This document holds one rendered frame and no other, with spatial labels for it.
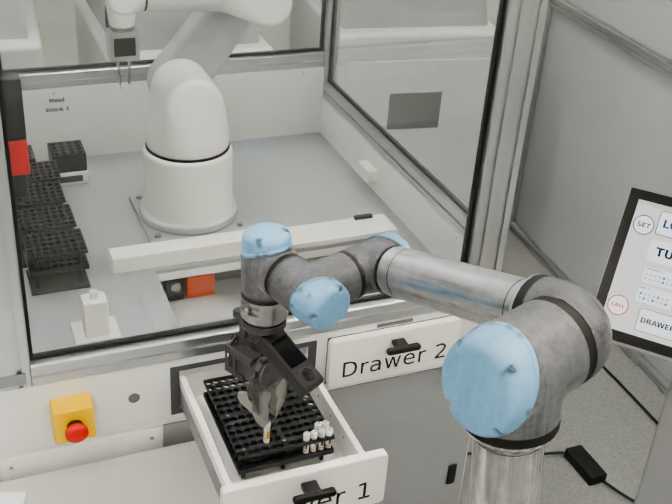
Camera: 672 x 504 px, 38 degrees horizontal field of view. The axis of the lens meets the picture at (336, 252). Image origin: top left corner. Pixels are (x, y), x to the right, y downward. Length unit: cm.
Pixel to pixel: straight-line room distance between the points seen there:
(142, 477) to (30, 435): 22
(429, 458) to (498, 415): 119
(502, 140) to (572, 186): 206
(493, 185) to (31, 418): 96
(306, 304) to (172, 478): 61
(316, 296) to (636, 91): 234
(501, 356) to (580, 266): 287
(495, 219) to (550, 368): 89
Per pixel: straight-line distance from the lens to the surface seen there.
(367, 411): 209
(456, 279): 132
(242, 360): 156
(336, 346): 192
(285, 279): 140
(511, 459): 117
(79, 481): 188
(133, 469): 189
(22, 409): 183
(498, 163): 190
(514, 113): 187
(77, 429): 179
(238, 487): 161
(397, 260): 140
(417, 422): 218
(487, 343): 108
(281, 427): 176
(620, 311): 201
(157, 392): 187
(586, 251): 388
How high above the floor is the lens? 205
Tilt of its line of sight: 31 degrees down
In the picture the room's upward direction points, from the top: 4 degrees clockwise
